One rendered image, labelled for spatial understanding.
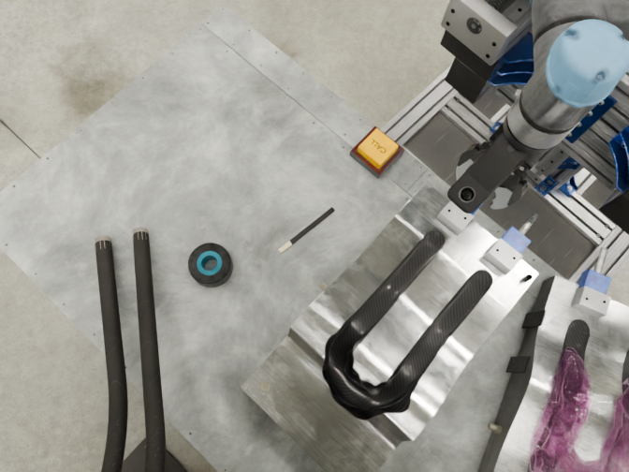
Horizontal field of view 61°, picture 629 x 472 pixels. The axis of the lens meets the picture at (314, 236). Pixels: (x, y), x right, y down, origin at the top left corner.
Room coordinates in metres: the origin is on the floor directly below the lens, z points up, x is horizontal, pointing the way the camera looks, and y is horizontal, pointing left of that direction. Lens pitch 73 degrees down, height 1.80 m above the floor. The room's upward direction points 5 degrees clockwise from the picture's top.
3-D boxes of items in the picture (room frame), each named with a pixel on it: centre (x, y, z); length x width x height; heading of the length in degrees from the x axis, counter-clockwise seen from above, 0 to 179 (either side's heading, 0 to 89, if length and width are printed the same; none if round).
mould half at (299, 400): (0.13, -0.15, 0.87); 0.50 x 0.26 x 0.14; 142
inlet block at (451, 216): (0.37, -0.28, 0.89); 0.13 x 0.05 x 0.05; 142
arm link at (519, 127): (0.36, -0.26, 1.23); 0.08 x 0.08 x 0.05
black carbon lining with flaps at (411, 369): (0.13, -0.17, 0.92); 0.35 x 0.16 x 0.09; 142
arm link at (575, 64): (0.36, -0.27, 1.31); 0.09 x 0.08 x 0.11; 0
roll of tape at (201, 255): (0.23, 0.19, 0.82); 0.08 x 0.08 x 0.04
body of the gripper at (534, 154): (0.36, -0.27, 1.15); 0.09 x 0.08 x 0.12; 142
